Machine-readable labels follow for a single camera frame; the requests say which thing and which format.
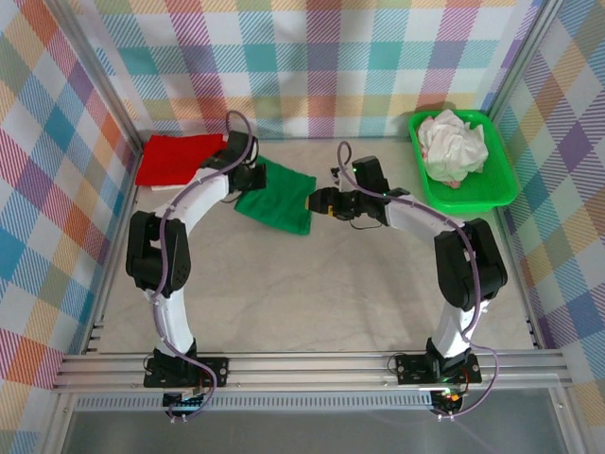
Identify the aluminium frame post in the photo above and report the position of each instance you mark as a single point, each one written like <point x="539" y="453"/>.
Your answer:
<point x="99" y="71"/>
<point x="522" y="57"/>

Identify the crumpled white t-shirt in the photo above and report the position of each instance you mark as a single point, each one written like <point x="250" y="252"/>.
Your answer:
<point x="451" y="142"/>

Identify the green t-shirt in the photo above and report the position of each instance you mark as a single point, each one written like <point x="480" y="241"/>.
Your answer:
<point x="279" y="198"/>

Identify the grey metal panel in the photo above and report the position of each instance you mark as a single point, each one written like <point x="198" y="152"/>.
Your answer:
<point x="307" y="435"/>

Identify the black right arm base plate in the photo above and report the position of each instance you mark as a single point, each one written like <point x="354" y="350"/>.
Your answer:
<point x="409" y="369"/>

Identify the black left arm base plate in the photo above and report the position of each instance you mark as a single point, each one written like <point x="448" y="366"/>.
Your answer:
<point x="217" y="369"/>

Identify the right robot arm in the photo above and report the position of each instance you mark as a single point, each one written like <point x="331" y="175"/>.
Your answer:
<point x="411" y="220"/>

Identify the crumpled pink garment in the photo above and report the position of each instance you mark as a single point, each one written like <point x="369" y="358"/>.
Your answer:
<point x="454" y="183"/>

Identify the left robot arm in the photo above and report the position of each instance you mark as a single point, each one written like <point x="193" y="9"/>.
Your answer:
<point x="198" y="198"/>

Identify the aluminium side rail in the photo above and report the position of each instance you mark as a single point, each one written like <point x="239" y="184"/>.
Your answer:
<point x="126" y="213"/>
<point x="528" y="307"/>

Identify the folded red t-shirt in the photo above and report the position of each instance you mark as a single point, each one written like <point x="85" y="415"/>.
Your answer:
<point x="170" y="158"/>

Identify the folded white t-shirt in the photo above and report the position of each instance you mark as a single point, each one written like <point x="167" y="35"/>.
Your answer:
<point x="165" y="187"/>

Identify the green plastic basket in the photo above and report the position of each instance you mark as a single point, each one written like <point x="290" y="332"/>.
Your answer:
<point x="491" y="182"/>

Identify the aluminium mounting rail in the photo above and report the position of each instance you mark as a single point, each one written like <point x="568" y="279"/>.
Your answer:
<point x="307" y="369"/>

